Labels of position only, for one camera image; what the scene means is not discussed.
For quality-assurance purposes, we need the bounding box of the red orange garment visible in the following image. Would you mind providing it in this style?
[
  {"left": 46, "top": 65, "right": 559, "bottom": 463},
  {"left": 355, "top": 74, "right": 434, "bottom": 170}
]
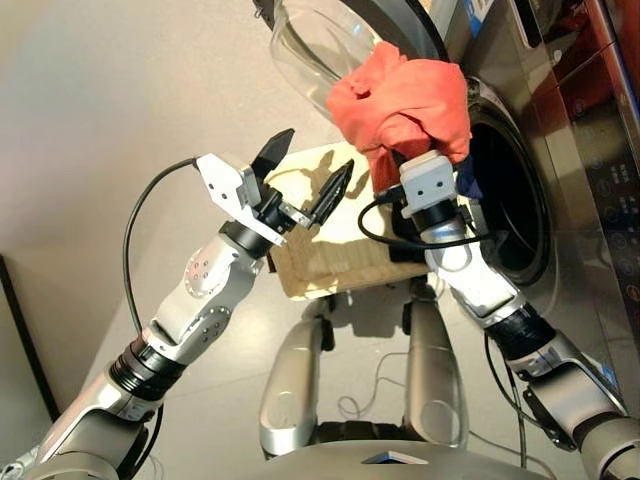
[{"left": 324, "top": 40, "right": 473, "bottom": 194}]

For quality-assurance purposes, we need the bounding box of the navy blue garment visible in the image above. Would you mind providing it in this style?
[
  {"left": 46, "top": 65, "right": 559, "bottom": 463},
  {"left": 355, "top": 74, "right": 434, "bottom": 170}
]
[{"left": 452, "top": 158, "right": 485, "bottom": 201}]

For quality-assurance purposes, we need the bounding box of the pale woven basket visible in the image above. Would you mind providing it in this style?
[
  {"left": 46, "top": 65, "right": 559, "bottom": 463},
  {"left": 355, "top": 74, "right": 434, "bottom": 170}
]
[{"left": 267, "top": 141, "right": 436, "bottom": 301}]

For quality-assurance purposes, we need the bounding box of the round glass washing machine door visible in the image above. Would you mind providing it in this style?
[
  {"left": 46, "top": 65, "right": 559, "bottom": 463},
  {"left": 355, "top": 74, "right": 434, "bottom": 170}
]
[{"left": 252, "top": 0, "right": 451, "bottom": 121}]

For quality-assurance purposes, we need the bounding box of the white blue machine label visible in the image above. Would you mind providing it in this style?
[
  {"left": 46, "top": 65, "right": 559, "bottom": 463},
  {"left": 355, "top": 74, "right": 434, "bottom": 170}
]
[{"left": 462, "top": 0, "right": 497, "bottom": 22}]

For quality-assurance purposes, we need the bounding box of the grey washing machine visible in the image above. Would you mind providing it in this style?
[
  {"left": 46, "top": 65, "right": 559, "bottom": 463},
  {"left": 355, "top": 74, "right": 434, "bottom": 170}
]
[{"left": 394, "top": 0, "right": 640, "bottom": 416}]

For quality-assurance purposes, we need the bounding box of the silver robot torso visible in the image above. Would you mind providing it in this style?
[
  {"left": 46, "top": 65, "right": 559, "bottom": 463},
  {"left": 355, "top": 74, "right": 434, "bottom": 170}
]
[{"left": 259, "top": 442, "right": 556, "bottom": 480}]

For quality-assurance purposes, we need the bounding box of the blue rectangular sticker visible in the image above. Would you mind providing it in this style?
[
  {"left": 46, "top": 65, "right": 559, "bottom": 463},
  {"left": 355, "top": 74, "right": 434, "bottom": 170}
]
[{"left": 598, "top": 364, "right": 622, "bottom": 397}]

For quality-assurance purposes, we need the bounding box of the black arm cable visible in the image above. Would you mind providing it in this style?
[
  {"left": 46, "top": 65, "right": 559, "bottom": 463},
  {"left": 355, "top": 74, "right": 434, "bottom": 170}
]
[
  {"left": 122, "top": 157, "right": 201, "bottom": 454},
  {"left": 357, "top": 187, "right": 531, "bottom": 471}
]

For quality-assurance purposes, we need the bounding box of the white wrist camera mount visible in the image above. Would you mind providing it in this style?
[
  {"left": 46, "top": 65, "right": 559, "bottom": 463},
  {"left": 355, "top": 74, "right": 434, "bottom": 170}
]
[
  {"left": 398, "top": 152, "right": 460, "bottom": 220},
  {"left": 195, "top": 152, "right": 288, "bottom": 246}
]

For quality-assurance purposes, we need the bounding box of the thin grey wire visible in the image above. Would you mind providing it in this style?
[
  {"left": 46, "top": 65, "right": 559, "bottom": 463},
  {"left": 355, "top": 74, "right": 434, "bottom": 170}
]
[{"left": 337, "top": 352, "right": 416, "bottom": 421}]

